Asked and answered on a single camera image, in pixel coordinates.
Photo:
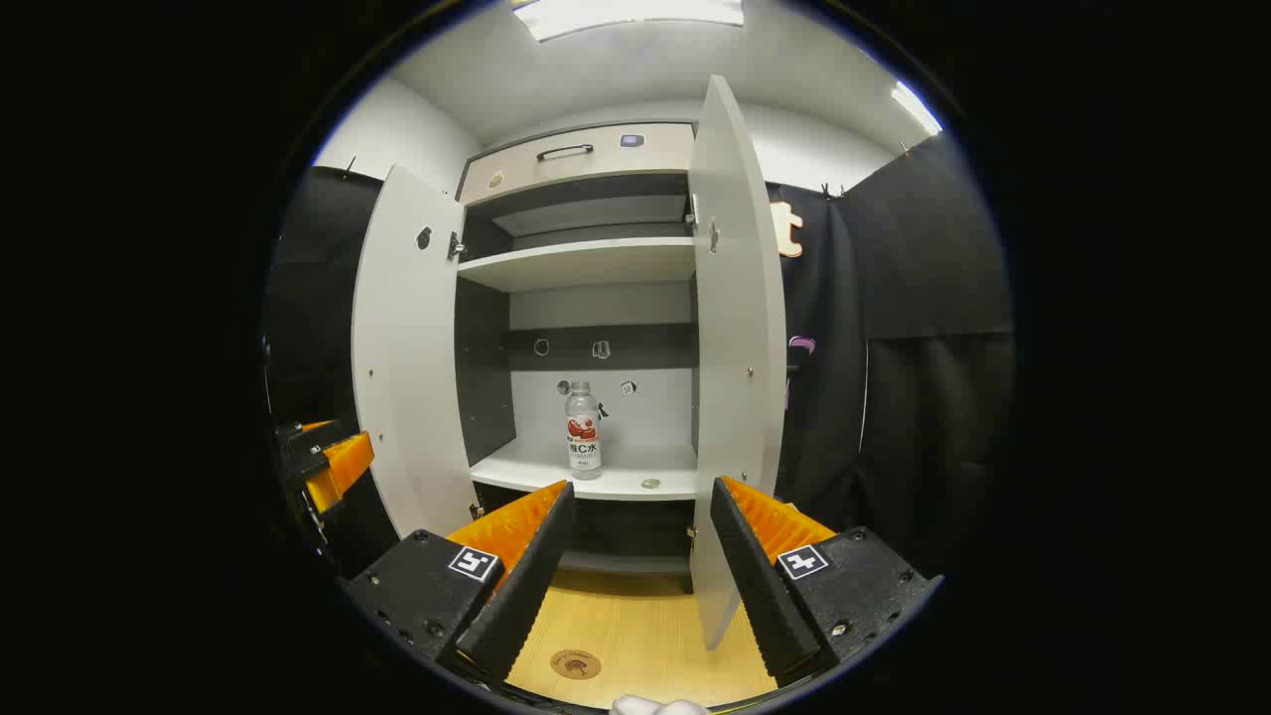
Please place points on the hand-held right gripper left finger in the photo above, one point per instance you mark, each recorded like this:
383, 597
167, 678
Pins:
521, 596

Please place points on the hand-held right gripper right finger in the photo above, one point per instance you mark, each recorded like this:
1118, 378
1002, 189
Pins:
760, 586

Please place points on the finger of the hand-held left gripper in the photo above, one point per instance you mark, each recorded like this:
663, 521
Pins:
343, 467

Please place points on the round cork coaster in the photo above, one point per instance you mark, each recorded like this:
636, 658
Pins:
575, 663

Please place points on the beige cabinet door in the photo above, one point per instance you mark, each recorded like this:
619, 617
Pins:
412, 377
740, 328

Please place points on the clear bottle with red label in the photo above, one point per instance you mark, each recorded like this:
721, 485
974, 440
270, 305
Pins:
583, 437

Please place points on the beige cabinet drawer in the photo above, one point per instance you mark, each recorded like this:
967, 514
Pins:
596, 154

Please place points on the black backdrop cloth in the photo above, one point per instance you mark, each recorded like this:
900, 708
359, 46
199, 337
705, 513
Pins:
923, 298

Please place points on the ceiling light panel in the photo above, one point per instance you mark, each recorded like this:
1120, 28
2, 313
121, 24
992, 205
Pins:
626, 15
916, 107

